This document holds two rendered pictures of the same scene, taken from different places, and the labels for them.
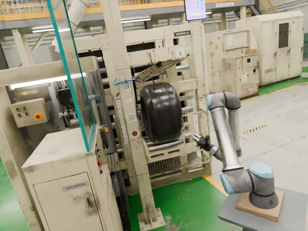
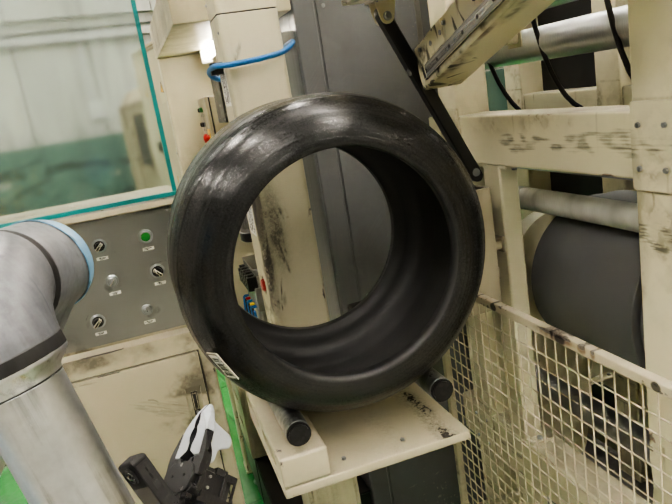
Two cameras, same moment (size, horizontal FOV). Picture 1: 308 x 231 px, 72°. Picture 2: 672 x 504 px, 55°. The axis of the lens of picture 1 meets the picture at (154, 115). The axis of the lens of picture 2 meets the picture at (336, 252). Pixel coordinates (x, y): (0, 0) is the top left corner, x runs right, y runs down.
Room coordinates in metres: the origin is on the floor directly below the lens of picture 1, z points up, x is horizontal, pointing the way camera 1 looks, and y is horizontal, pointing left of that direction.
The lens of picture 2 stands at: (1.89, -1.28, 1.46)
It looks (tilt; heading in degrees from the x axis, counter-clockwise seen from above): 14 degrees down; 84
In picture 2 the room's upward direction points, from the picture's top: 9 degrees counter-clockwise
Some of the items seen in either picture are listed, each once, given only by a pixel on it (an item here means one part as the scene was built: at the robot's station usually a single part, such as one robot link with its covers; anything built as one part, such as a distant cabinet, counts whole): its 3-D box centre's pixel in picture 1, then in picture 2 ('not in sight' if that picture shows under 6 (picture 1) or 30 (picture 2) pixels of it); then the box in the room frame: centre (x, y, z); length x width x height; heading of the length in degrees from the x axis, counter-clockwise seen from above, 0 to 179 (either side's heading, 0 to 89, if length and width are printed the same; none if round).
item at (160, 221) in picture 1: (150, 218); not in sight; (1.93, 0.21, 0.02); 0.27 x 0.27 x 0.04; 10
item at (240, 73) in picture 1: (240, 76); not in sight; (6.28, -2.71, 0.62); 0.91 x 0.58 x 1.25; 110
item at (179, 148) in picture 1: (165, 151); (282, 424); (1.86, -0.06, 0.83); 0.36 x 0.09 x 0.06; 100
